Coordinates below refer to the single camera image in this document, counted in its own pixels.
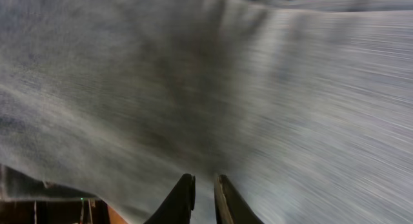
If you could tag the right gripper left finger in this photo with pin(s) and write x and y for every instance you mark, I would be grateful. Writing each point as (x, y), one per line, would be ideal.
(178, 205)

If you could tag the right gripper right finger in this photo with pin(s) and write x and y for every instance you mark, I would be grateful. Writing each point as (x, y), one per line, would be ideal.
(230, 206)

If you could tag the light blue denim jeans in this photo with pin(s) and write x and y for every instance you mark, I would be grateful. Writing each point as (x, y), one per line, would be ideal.
(306, 105)

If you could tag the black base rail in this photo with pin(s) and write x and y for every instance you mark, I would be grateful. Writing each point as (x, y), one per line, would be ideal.
(81, 211)

